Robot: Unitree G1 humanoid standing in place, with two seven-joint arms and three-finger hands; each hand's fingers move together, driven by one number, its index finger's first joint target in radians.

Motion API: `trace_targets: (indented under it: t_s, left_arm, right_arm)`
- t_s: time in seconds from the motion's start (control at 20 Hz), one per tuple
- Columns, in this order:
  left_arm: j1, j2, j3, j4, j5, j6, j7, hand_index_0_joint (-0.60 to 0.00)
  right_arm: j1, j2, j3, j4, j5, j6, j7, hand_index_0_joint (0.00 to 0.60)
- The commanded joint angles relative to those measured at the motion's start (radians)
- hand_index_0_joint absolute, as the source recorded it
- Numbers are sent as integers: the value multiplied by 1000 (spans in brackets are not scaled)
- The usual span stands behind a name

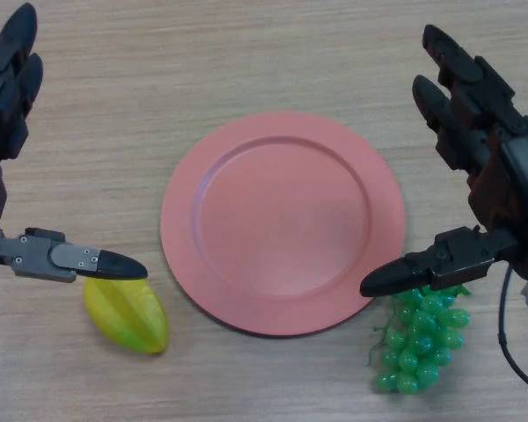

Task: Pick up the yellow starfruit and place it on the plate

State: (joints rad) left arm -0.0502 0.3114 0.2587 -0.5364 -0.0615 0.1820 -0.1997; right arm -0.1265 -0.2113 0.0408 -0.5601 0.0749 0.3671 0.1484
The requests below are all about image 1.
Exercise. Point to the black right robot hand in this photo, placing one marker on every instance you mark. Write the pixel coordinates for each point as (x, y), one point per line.
(510, 176)

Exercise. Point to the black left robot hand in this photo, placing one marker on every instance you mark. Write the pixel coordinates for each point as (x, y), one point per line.
(4, 110)

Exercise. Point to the yellow starfruit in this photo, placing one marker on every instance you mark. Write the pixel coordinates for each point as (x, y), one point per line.
(127, 316)

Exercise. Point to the pink round plate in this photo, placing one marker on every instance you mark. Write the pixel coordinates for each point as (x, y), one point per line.
(281, 224)

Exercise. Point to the green grape bunch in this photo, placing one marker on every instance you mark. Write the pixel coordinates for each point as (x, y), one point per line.
(418, 343)

